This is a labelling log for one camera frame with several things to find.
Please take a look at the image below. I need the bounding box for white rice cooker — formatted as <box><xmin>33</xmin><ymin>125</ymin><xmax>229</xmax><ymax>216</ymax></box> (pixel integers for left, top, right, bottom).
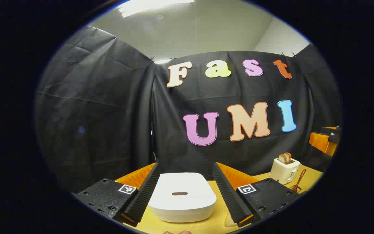
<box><xmin>147</xmin><ymin>172</ymin><xmax>217</xmax><ymax>223</ymax></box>

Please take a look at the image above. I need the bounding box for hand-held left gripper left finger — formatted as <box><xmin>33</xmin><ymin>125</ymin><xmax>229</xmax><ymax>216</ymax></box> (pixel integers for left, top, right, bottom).
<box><xmin>72</xmin><ymin>162</ymin><xmax>161</xmax><ymax>228</ymax></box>

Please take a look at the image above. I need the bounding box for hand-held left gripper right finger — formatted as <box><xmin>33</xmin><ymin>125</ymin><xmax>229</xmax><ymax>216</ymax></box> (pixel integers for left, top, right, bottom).
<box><xmin>212</xmin><ymin>162</ymin><xmax>303</xmax><ymax>228</ymax></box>

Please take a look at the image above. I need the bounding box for black backdrop cloth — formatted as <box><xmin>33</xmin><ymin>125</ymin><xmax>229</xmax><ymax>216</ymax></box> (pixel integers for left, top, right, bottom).
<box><xmin>34</xmin><ymin>25</ymin><xmax>343</xmax><ymax>192</ymax></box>

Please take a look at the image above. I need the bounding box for white toaster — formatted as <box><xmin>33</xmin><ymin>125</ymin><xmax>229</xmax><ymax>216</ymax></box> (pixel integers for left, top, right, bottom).
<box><xmin>269</xmin><ymin>158</ymin><xmax>300</xmax><ymax>185</ymax></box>

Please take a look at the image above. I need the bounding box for brown wooden spoon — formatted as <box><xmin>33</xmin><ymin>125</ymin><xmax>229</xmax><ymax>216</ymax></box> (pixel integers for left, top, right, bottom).
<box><xmin>292</xmin><ymin>168</ymin><xmax>307</xmax><ymax>192</ymax></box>

